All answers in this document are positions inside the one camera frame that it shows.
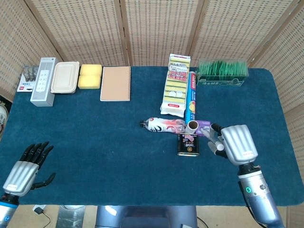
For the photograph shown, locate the blue cling film box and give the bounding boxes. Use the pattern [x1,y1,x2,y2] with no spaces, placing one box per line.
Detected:
[185,70,199,124]

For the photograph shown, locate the grey white power strip box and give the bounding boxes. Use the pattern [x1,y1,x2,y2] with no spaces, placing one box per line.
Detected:
[30,57,59,108]

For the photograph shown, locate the woven bamboo folding screen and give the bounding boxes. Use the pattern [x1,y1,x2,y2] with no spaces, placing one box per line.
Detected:
[0,0,304,228]

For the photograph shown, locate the kraft spiral notebook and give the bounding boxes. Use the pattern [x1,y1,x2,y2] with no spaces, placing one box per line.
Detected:
[100,66,132,102]

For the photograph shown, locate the black gold luncheon meat can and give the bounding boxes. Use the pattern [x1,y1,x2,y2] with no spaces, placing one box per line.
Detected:
[177,133,200,157]

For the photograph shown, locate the yellow sponge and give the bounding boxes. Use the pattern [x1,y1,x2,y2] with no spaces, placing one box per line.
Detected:
[77,75,102,90]
[79,64,103,77]

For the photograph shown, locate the small purple box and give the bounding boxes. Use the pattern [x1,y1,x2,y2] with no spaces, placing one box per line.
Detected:
[195,119,212,137]

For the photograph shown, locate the clear box green tea bags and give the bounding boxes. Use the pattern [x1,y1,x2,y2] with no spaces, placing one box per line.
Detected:
[196,58,250,87]

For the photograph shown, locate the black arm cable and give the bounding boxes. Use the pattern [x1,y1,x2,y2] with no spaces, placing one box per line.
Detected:
[237,181,265,225]

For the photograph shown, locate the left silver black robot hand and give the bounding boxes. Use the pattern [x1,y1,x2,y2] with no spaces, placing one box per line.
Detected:
[2,141,57,198]

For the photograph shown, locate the glass test tube white cap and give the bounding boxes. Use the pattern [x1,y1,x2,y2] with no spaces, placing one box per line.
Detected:
[200,128,225,151]

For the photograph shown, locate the beige lidded food container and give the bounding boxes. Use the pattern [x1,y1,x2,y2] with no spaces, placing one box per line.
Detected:
[50,61,80,94]

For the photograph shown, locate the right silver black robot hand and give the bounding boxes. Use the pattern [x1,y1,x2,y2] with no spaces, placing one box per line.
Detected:
[208,123,259,166]

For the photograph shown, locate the white charger with black cable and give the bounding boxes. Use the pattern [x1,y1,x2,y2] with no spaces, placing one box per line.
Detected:
[32,205,51,227]

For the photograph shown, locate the grey metal table support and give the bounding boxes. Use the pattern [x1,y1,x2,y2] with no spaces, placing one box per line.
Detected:
[57,205,86,228]

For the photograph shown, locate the plastic bottle pink white label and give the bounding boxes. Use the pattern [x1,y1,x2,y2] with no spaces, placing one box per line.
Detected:
[140,117,187,134]

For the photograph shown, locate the blue table cloth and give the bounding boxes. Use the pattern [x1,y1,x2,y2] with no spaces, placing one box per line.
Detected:
[0,66,304,207]

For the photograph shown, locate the white blister pack card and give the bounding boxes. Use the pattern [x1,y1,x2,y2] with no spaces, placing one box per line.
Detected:
[16,66,40,93]

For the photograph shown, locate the grey robot torso base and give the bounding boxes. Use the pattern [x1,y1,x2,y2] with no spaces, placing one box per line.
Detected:
[95,205,199,228]

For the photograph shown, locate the yellow snack bag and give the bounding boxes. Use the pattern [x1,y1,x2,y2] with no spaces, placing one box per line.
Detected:
[160,53,191,118]

